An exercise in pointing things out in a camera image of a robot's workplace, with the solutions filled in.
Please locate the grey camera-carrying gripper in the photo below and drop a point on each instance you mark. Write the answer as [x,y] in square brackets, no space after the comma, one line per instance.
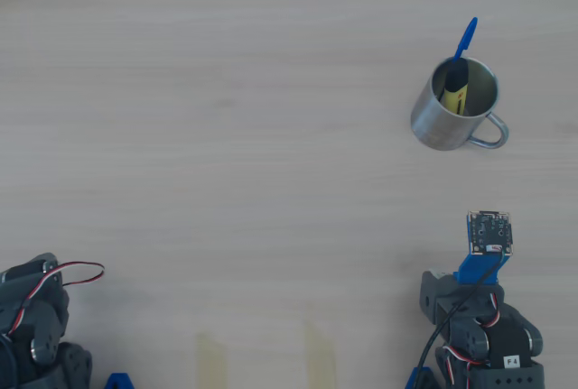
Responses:
[434,300]

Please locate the yellow highlighter with black cap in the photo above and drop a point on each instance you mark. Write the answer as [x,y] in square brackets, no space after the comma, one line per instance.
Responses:
[454,98]

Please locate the silver metal cup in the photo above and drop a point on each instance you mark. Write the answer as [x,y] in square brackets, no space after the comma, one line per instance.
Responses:
[429,123]

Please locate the blue ballpoint pen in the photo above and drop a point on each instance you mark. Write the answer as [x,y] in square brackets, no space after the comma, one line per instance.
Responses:
[467,37]

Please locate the yellow masking tape strip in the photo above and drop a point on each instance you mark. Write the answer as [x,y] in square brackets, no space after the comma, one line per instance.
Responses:
[320,362]
[211,362]

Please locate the wrist camera board blue mount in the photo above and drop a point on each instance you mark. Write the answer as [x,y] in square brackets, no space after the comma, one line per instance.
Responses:
[490,233]

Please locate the small blue base plate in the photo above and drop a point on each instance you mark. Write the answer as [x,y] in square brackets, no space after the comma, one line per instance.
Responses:
[413,380]

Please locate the perforated blue base plate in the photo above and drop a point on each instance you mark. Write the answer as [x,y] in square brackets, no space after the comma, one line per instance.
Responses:
[119,382]

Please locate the grey camera-less robot arm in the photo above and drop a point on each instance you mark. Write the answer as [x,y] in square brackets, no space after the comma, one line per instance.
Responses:
[45,317]

